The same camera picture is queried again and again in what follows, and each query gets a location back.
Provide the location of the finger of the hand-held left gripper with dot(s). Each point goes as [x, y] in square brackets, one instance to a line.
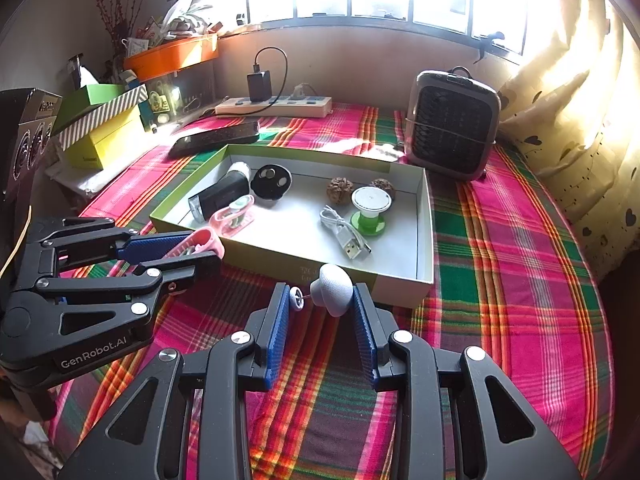
[150, 247]
[190, 270]

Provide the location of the brown walnut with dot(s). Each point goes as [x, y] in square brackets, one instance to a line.
[340, 190]
[382, 185]

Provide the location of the black tissue holder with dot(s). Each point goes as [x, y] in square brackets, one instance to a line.
[80, 72]

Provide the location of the striped cardboard box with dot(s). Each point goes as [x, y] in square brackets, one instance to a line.
[100, 117]

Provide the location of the white round cap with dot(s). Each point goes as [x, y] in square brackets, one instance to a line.
[241, 169]

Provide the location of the grey portable fan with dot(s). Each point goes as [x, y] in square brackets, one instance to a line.
[452, 125]

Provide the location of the green white cardboard box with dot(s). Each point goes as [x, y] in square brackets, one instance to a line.
[300, 240]

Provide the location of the paper clutter pile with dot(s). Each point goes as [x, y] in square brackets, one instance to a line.
[175, 22]

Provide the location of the black charger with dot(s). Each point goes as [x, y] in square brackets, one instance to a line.
[260, 86]

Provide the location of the black round case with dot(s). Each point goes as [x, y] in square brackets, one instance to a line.
[271, 182]

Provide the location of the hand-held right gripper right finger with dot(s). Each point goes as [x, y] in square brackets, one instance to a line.
[365, 345]

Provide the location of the yellow cardboard box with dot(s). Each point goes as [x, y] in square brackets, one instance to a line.
[110, 142]

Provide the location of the yellow rubber band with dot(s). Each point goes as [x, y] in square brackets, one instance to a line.
[15, 247]

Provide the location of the black rectangular flashlight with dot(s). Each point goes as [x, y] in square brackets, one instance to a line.
[220, 197]

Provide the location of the cream heart print curtain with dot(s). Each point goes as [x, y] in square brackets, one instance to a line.
[565, 110]

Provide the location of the white plug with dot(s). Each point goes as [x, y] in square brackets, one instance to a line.
[298, 92]

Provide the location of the black remote control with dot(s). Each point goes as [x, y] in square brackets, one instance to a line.
[215, 139]

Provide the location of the green spool with white top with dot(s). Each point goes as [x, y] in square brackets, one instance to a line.
[371, 205]

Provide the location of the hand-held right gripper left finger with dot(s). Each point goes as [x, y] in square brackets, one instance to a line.
[277, 340]

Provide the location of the black window latch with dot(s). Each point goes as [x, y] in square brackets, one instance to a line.
[492, 42]

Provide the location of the cream power strip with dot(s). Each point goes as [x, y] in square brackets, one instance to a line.
[280, 106]

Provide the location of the orange plastic tray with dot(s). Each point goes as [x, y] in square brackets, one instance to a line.
[170, 57]

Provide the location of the green printed card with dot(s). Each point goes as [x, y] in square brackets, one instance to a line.
[160, 107]

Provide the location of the pink green plaid blanket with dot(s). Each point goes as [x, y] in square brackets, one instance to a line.
[500, 285]

